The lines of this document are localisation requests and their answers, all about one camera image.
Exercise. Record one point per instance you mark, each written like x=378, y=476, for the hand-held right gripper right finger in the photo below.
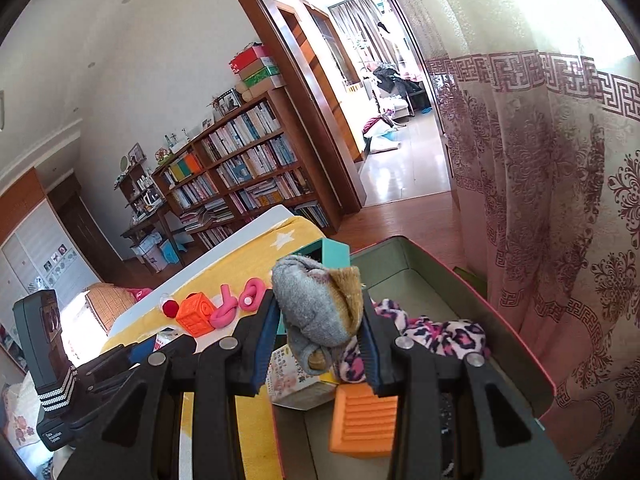
x=372, y=360

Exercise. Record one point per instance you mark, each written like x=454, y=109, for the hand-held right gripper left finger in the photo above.
x=265, y=345

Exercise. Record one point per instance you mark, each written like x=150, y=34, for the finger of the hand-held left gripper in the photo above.
x=140, y=351
x=180, y=346

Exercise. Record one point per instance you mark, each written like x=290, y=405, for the pink leopard print sock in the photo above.
x=352, y=365
x=440, y=332

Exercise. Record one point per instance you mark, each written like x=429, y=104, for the deep orange toy cube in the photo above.
x=197, y=314

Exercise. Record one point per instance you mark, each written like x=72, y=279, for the red felt ball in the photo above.
x=170, y=307

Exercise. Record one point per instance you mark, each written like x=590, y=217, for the pink knotted sock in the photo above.
x=250, y=295
x=225, y=312

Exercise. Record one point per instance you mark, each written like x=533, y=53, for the yellow white medicine box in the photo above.
x=300, y=385

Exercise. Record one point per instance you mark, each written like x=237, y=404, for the grey sock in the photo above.
x=315, y=310

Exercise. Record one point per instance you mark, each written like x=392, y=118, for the light orange toy cube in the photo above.
x=362, y=422

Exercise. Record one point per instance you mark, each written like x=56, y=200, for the black fuzzy sock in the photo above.
x=450, y=417

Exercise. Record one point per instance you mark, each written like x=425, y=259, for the red green fabric storage container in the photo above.
x=435, y=280

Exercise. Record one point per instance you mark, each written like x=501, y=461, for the teal cardboard box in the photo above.
x=334, y=255

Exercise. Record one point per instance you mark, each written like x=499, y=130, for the green container lid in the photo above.
x=470, y=276

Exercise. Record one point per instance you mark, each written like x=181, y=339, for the orange woven pillow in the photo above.
x=107, y=302

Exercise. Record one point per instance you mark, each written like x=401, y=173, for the pink cloth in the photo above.
x=139, y=292

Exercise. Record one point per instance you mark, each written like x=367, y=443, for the floral bedsheet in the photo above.
x=20, y=420

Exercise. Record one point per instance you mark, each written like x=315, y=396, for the white panel wardrobe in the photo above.
x=35, y=250

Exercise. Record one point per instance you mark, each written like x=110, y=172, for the blue bag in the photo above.
x=170, y=252

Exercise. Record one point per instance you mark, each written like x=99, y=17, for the white carton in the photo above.
x=147, y=252

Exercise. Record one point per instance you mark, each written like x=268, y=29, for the yellow white printed blanket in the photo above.
x=305, y=235

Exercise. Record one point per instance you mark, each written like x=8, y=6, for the dark wooden door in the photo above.
x=85, y=230

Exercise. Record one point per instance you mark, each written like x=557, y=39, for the wooden desk with hutch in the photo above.
x=150, y=216

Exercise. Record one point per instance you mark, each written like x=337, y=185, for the wooden bookshelf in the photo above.
x=302, y=160

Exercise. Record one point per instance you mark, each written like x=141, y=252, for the round mirror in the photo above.
x=124, y=162

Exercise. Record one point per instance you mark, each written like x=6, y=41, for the rows of books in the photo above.
x=250, y=125

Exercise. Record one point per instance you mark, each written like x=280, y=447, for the white cloth pile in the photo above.
x=385, y=135

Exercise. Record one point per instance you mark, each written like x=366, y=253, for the patterned pink curtain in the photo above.
x=550, y=185

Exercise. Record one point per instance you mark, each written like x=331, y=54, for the tan box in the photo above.
x=260, y=87

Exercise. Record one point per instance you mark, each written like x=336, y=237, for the pile of clothes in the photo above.
x=387, y=75

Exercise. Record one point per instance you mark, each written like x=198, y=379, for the red gift box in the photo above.
x=250, y=59

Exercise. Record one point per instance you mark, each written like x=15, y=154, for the grey window drape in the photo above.
x=360, y=30

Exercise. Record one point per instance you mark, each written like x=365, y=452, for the wooden door frame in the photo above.
x=300, y=110

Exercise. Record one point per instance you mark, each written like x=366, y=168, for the photo frame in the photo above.
x=227, y=102

